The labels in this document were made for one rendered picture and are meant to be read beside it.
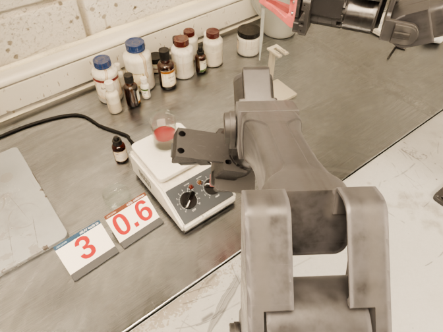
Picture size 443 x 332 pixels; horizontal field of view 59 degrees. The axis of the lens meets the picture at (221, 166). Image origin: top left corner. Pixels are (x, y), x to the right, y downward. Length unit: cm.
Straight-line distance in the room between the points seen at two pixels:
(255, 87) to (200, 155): 12
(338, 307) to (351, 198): 7
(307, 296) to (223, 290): 45
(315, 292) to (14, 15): 92
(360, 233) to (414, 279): 54
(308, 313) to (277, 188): 8
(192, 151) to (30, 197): 44
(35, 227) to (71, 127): 29
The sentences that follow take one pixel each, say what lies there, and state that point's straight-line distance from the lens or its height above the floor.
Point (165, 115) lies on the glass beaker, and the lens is 78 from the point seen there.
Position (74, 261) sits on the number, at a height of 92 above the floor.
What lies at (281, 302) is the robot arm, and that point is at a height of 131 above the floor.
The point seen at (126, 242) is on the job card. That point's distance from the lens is 77.
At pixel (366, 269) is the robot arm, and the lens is 27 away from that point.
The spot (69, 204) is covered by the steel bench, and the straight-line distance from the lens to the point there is 86.
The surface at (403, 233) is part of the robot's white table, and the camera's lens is 84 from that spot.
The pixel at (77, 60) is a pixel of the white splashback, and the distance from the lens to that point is 109.
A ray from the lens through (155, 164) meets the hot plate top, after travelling 76.
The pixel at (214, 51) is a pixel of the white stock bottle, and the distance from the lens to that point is 112.
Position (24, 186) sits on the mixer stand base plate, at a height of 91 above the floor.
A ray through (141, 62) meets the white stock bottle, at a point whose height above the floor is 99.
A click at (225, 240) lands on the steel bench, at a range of 76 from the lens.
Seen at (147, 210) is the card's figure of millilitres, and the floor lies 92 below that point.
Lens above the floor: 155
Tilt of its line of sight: 48 degrees down
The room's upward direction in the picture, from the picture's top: straight up
